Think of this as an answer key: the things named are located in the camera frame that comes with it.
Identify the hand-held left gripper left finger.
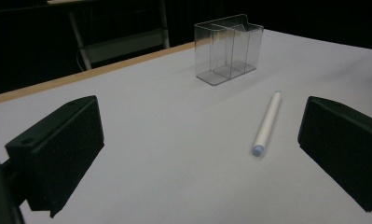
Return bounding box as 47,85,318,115
5,94,105,218

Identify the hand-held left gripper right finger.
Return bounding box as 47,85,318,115
297,95,372,213

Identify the white pen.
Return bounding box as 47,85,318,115
252,91,282,157

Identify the clear plastic pen holder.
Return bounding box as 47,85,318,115
193,13,265,87

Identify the metal stand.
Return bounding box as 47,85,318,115
47,0,172,71

